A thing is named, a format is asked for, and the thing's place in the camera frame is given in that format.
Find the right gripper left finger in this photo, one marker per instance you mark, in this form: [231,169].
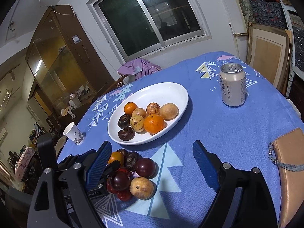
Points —
[48,207]

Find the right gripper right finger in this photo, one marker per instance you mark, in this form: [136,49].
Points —
[242,197]

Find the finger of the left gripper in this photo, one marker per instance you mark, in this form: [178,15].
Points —
[70,160]
[100,188]

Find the small red cherry tomato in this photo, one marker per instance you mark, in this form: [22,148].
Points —
[110,188]

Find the orange yellow tomato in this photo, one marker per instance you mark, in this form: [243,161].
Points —
[117,156]

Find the dark water chestnut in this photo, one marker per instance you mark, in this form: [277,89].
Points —
[131,160]
[123,151]
[124,121]
[126,133]

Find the dark purple plum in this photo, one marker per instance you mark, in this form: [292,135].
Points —
[120,181]
[145,167]

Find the beige blotched fruit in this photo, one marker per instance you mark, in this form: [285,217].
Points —
[137,123]

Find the large orange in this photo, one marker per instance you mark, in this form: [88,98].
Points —
[154,123]
[129,108]

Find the striped orange pepino fruit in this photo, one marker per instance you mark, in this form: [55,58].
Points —
[153,108]

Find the tan round fruit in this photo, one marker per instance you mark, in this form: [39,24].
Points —
[168,111]

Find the pale blotched fruit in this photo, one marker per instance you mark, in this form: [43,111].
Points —
[142,188]

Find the speckled tan fruit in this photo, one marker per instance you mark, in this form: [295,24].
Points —
[139,112]

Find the white paper cup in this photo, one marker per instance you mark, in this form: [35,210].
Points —
[74,134]

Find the blue printed tablecloth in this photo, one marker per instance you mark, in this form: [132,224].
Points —
[239,136]

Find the tan leather wallet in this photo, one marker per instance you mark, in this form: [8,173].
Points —
[287,153]

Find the wooden glass display cabinet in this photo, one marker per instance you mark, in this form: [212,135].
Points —
[63,60]

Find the wooden chair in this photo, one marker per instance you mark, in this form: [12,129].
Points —
[118,84]

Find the white round plate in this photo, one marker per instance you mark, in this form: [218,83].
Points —
[161,93]

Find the purple cloth on chair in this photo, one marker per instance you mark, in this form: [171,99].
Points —
[138,68]

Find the white beverage can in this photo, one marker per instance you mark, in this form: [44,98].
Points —
[233,84]

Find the sliding glass window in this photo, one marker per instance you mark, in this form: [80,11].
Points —
[138,28]

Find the storage shelf with boxes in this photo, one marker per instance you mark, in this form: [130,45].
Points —
[272,13]

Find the leaning picture frame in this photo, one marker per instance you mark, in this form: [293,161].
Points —
[269,53]

